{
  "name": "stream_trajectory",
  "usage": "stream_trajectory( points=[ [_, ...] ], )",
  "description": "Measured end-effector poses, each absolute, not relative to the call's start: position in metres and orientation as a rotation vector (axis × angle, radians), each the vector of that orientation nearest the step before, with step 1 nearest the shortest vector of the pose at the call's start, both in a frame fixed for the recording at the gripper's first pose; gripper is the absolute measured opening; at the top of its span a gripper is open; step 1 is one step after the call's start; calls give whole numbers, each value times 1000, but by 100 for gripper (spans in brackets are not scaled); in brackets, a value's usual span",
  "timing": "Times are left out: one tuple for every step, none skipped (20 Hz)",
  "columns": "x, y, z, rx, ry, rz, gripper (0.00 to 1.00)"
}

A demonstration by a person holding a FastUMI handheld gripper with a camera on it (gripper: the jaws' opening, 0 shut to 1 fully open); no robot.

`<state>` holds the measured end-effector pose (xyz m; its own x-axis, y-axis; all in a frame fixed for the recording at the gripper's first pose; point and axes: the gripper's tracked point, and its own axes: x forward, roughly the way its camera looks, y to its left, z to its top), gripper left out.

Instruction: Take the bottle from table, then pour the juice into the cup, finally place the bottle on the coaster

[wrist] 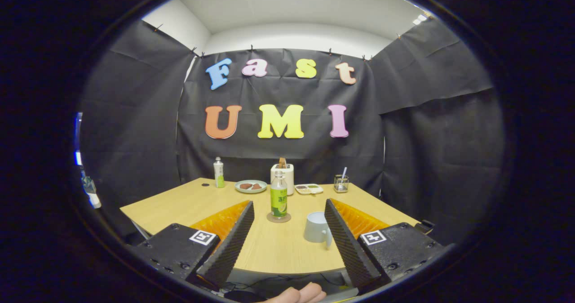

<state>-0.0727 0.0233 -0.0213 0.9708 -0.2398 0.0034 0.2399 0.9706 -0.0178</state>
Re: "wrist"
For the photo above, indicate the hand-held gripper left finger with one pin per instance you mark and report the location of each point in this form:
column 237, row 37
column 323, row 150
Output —
column 229, row 249

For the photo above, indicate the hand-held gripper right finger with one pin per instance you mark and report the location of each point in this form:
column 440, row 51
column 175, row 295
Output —
column 346, row 249

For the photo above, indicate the pale blue cup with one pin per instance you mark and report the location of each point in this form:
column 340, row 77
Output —
column 314, row 231

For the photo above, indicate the round brown coaster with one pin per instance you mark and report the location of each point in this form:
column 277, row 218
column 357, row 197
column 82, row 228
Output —
column 271, row 218

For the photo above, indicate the green label juice bottle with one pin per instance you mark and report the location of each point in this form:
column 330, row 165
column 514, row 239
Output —
column 278, row 202

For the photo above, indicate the small white squeeze bottle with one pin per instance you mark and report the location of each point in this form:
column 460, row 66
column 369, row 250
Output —
column 218, row 177

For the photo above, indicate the wooden table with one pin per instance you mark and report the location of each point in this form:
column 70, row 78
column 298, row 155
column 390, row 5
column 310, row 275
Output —
column 269, row 249

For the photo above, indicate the grey plate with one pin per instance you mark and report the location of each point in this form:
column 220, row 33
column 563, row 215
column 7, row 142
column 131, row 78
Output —
column 250, row 191

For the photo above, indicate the brown food piece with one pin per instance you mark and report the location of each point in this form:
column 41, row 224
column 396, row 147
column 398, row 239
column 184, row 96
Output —
column 256, row 187
column 245, row 186

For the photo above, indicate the white snack tray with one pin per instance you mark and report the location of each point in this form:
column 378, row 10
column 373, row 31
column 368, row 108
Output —
column 309, row 190

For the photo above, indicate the black clamp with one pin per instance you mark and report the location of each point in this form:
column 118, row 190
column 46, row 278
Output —
column 424, row 226

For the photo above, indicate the cream toaster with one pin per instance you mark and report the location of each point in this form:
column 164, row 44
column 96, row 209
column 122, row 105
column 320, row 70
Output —
column 290, row 181

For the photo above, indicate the brown bread slice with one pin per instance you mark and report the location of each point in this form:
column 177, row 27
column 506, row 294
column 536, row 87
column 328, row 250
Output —
column 282, row 162

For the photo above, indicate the white device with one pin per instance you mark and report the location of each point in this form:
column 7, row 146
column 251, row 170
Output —
column 92, row 197

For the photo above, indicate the black backdrop cloth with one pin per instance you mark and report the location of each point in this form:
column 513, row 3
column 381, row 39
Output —
column 134, row 136

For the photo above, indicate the lit screen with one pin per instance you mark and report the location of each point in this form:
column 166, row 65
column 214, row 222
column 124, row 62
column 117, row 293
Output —
column 78, row 157

